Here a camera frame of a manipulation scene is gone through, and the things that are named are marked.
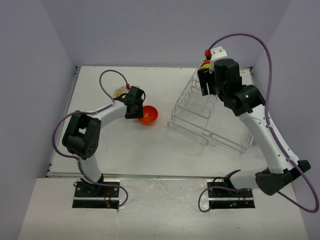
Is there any yellow-green plastic bowl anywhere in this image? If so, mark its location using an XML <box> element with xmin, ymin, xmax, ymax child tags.
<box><xmin>199</xmin><ymin>63</ymin><xmax>211</xmax><ymax>69</ymax></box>

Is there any orange plastic bowl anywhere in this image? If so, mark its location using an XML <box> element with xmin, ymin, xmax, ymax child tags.
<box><xmin>138</xmin><ymin>105</ymin><xmax>159</xmax><ymax>126</ymax></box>
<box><xmin>203</xmin><ymin>59</ymin><xmax>211</xmax><ymax>64</ymax></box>

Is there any white patterned bowl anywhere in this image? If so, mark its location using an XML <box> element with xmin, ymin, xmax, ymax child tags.
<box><xmin>113</xmin><ymin>86</ymin><xmax>129</xmax><ymax>98</ymax></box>

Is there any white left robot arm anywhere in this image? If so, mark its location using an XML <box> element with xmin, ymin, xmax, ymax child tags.
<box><xmin>62</xmin><ymin>86</ymin><xmax>146</xmax><ymax>197</ymax></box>

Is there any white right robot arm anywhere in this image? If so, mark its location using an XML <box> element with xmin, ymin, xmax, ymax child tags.
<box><xmin>197</xmin><ymin>58</ymin><xmax>311</xmax><ymax>196</ymax></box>

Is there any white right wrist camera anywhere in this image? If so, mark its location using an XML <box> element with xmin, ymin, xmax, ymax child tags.
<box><xmin>209</xmin><ymin>46</ymin><xmax>228</xmax><ymax>74</ymax></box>

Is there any white wire dish rack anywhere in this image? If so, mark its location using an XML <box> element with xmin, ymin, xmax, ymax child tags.
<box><xmin>167</xmin><ymin>70</ymin><xmax>254</xmax><ymax>154</ymax></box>

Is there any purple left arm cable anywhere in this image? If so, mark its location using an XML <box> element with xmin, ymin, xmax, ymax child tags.
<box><xmin>51</xmin><ymin>69</ymin><xmax>131</xmax><ymax>208</ymax></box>

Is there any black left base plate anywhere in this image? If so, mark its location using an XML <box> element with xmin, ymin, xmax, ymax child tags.
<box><xmin>72</xmin><ymin>179</ymin><xmax>120</xmax><ymax>210</ymax></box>

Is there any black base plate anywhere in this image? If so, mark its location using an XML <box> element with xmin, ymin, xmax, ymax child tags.
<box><xmin>72</xmin><ymin>179</ymin><xmax>120</xmax><ymax>210</ymax></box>
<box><xmin>207</xmin><ymin>188</ymin><xmax>256</xmax><ymax>210</ymax></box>

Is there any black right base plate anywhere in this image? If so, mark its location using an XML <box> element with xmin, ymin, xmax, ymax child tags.
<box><xmin>207</xmin><ymin>188</ymin><xmax>256</xmax><ymax>210</ymax></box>

